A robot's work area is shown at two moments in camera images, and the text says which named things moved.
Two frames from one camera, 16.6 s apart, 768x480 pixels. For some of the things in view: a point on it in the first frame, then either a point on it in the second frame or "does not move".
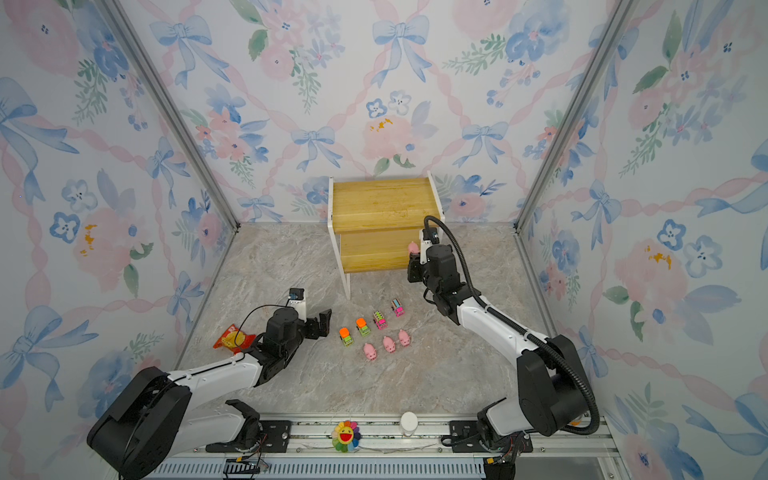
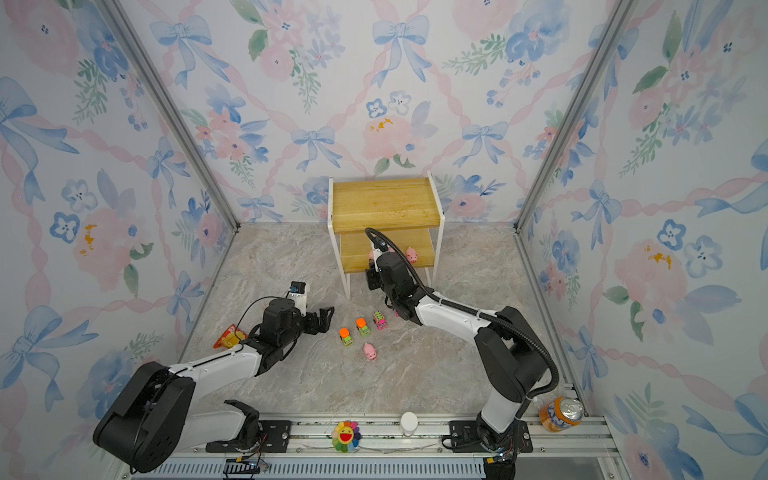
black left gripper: [324, 323] does not move
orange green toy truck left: [345, 335] does not move
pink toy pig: [369, 351] does not move
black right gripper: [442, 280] -> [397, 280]
